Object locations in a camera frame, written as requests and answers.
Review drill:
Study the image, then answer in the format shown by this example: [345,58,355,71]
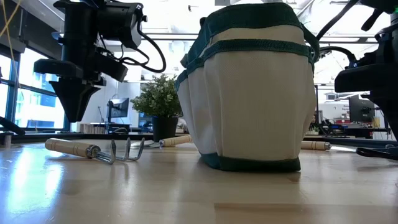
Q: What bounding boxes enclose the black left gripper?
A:
[33,12,128,123]

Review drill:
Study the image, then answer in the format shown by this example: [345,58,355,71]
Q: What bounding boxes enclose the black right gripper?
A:
[334,62,398,141]

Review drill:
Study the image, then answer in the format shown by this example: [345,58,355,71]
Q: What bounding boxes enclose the black pruning shears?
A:
[356,146,398,162]

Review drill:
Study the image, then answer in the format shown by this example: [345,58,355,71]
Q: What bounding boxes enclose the wooden-handled metal hand rake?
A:
[45,138,146,165]

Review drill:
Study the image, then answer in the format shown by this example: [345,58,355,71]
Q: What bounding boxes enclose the wide-blade wooden-handled trowel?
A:
[300,140,358,153]

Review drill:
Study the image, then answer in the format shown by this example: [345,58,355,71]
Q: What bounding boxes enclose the narrow-blade wooden-handled trowel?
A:
[130,134,193,149]

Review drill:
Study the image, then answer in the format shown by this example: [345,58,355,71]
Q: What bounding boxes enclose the cream green-trimmed gardening bag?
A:
[174,2,320,172]

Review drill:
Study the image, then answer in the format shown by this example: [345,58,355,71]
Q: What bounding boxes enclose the black computer monitor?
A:
[348,95,376,124]

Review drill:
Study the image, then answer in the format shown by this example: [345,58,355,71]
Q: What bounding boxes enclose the computer monitor on stand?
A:
[106,97,130,133]

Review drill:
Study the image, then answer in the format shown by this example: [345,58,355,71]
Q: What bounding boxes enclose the green plant in black pot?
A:
[130,73,184,142]

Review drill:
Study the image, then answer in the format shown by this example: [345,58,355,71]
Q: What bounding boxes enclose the yellow hanging cord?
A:
[0,0,21,82]

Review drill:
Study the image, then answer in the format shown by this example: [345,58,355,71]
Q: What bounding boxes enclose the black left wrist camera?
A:
[98,2,144,50]

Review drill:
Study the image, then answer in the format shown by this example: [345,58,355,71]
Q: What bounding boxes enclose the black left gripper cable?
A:
[99,18,167,74]

